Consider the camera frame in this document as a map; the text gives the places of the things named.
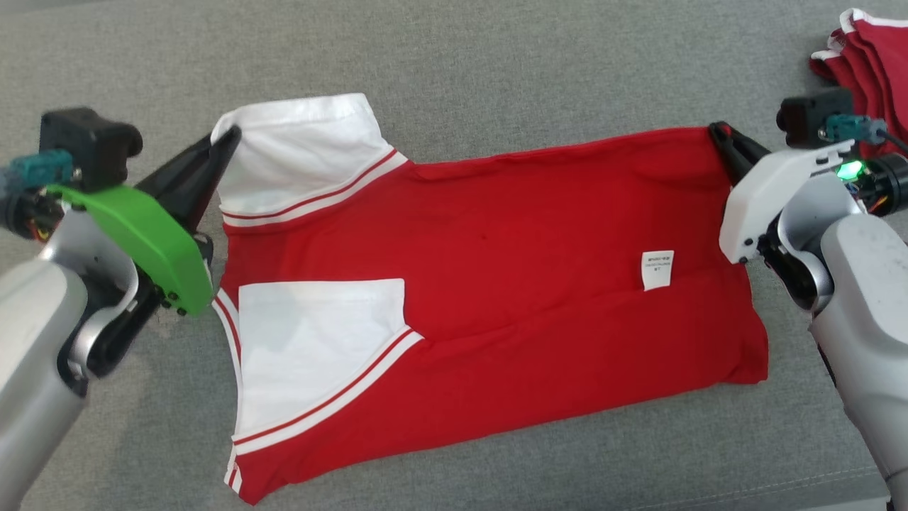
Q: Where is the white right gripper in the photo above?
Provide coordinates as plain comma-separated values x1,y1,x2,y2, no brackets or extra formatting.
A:
709,121,856,265

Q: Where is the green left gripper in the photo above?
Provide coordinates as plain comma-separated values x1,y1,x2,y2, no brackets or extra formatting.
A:
43,126,243,317

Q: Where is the red white striped shirt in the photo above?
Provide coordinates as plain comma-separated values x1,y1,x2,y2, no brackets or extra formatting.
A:
211,92,770,506

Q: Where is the stack of red shirts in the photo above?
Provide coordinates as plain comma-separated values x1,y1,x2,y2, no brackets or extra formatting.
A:
809,7,908,158

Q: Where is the black cable teal connector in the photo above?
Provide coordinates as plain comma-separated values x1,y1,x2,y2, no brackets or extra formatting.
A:
823,114,908,155
0,149,75,189

